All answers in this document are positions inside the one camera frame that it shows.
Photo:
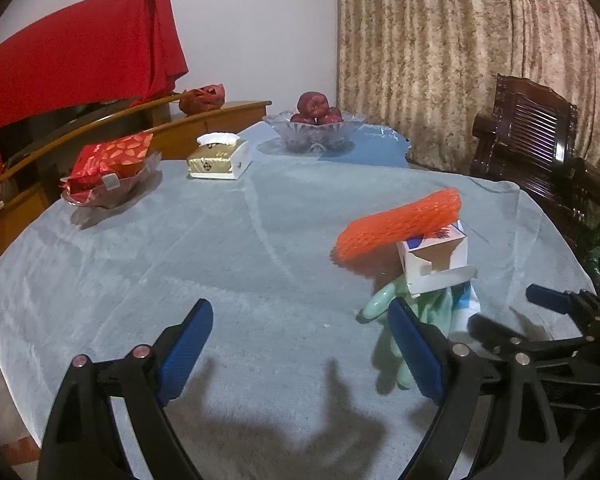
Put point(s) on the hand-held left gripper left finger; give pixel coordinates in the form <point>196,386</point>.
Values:
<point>190,350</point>

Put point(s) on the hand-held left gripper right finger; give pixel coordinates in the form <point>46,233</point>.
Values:
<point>417,355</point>

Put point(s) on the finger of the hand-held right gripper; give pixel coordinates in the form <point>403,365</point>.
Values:
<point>500,342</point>
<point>547,297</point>

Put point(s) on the blue and white packet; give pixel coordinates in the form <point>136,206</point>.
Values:
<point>466,307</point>

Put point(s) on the green rubber glove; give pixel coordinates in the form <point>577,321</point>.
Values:
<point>380,302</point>

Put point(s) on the small white carton box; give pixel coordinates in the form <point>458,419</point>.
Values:
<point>440,255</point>

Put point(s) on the orange foam fruit net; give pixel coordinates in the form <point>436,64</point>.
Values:
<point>395,225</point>

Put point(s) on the grey towel tablecloth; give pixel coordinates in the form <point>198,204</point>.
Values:
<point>205,260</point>

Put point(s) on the dark wooden armchair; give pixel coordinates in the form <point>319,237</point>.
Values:
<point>530,135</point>

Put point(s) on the glass dish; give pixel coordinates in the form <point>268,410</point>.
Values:
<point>115,192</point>

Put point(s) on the gold and white tissue box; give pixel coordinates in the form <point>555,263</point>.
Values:
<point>215,160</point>

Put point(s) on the red patterned snack packet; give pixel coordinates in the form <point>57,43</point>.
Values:
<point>110,157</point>

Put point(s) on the wooden television cabinet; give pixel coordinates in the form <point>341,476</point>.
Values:
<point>205,122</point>

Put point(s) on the glass fruit bowl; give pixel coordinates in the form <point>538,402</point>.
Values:
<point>315,135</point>

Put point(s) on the red bag ornament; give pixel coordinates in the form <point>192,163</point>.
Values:
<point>202,99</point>

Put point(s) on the red apple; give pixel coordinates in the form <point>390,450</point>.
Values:
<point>334,115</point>
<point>299,118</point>
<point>312,102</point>

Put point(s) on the floral beige curtain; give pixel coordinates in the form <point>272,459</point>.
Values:
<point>455,35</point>

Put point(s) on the red cloth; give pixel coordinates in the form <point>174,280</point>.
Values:
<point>80,55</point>

